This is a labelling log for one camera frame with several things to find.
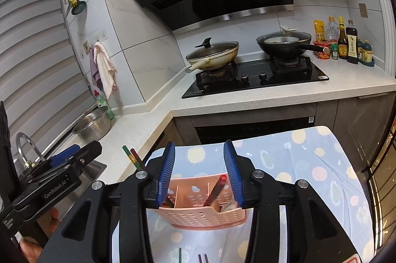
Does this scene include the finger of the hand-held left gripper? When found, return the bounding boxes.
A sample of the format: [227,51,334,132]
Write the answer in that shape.
[63,141,103,174]
[50,144,80,168]

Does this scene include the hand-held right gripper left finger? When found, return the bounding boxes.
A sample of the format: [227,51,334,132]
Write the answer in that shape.
[46,141,176,263]

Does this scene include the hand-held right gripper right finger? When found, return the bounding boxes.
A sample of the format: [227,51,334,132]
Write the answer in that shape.
[223,139,361,263]

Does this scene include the white ceramic soup spoon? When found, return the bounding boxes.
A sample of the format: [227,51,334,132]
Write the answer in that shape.
[221,199,237,213]

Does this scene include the pink perforated utensil holder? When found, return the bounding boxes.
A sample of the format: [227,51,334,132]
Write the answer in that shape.
[158,174,250,228]

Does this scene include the person's left hand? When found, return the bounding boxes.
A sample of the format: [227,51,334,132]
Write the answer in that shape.
[18,207,61,263]

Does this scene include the stainless steel sink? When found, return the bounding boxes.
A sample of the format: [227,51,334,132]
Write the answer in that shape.
[12,158,107,189]

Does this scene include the stainless steel colander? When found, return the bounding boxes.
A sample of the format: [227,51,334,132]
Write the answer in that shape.
[72,106,112,141]

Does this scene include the chrome faucet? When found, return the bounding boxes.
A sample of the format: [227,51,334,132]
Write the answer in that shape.
[15,132,48,171]

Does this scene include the built-in black oven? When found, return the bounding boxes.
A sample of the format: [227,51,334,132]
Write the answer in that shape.
[191,115,317,146]

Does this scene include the green dish soap bottle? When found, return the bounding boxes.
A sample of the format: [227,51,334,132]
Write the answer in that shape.
[94,90,115,121]

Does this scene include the blue dotted tablecloth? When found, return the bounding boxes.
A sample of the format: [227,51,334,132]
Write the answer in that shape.
[111,126,375,263]

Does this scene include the purple hanging cloth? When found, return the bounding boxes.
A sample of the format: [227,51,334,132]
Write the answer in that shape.
[89,46,104,91]

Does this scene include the cream hanging towel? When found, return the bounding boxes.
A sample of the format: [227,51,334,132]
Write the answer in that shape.
[93,41,118,100]

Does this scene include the white window blind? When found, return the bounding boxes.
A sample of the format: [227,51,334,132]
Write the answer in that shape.
[0,0,97,165]

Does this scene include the black gas stove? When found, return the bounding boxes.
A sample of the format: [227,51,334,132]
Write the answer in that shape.
[181,55,330,100]

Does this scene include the cream wok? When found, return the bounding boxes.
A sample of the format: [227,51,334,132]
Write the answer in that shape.
[185,45,241,75]

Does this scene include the glass wok lid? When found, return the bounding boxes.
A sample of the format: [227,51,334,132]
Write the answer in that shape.
[186,37,240,62]

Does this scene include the grey base cabinet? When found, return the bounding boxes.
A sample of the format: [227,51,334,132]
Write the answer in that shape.
[315,92,396,184]

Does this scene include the black frying pan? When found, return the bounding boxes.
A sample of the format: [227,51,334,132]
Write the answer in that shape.
[256,37,330,59]

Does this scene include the speckled white countertop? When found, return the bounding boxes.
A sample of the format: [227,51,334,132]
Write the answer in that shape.
[43,60,396,187]

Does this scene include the red seasoning container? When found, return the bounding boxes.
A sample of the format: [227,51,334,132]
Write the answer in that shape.
[312,39,340,60]

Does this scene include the black-framed glass door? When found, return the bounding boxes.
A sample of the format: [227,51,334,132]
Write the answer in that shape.
[361,113,396,263]

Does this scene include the yellow seasoning packet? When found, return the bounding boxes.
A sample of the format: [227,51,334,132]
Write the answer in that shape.
[313,20,325,42]

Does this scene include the brown sauce bottle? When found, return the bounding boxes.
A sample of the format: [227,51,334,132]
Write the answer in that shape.
[337,16,349,60]

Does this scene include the clear plastic bottle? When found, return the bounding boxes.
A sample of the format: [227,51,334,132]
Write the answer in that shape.
[324,17,340,42]

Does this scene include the dark soy sauce bottle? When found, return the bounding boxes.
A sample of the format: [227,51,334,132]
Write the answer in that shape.
[345,19,360,65]

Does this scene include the oil cruet set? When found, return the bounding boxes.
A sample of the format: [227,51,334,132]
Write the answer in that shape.
[357,38,376,67]

